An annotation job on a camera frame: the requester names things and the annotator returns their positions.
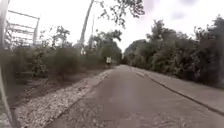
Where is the grey asphalt path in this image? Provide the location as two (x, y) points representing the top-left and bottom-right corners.
(42, 64), (224, 128)

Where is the pale gravel strip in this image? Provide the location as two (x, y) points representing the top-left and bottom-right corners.
(0, 68), (114, 128)

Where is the pale curved pole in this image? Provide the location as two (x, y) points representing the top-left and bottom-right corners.
(0, 0), (14, 128)

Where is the small pale sign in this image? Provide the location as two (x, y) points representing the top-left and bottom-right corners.
(105, 56), (113, 65)

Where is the pale concrete side strip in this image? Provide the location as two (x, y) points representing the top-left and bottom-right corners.
(130, 65), (224, 115)

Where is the bare dirt ground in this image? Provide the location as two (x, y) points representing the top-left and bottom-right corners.
(6, 67), (109, 109)

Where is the leaning pale tree trunk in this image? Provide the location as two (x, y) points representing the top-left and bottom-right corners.
(78, 0), (146, 54)

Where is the row of dark green trees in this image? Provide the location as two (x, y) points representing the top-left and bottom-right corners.
(121, 14), (224, 88)

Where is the metal frame structure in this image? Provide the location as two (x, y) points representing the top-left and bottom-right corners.
(3, 9), (42, 51)

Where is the row of green bushes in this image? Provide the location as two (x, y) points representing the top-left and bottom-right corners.
(0, 29), (124, 84)

